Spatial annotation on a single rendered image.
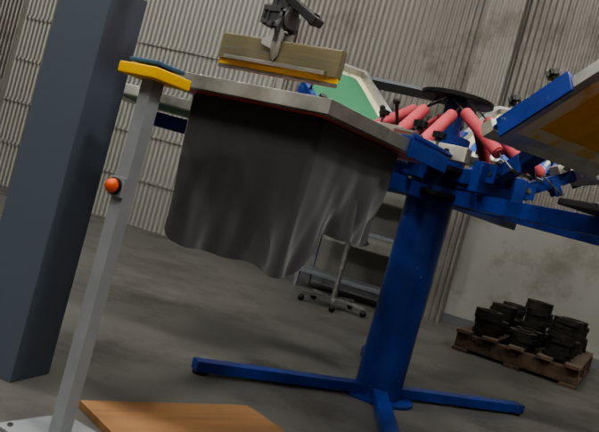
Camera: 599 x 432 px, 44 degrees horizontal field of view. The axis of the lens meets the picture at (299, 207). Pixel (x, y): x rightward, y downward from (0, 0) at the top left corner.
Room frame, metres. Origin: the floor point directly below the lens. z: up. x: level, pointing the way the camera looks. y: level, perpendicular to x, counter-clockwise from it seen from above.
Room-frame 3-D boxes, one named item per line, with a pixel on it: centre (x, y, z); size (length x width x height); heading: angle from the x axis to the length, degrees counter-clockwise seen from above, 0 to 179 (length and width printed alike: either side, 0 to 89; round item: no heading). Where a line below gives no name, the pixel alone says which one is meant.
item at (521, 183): (3.17, -0.53, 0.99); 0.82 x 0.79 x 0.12; 148
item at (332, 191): (2.12, -0.11, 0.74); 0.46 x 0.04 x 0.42; 148
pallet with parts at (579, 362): (5.43, -1.89, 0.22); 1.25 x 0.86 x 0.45; 152
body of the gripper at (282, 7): (2.08, 0.19, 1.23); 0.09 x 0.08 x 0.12; 58
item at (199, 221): (2.02, 0.19, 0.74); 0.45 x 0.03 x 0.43; 58
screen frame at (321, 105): (2.27, 0.03, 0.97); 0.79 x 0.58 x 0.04; 148
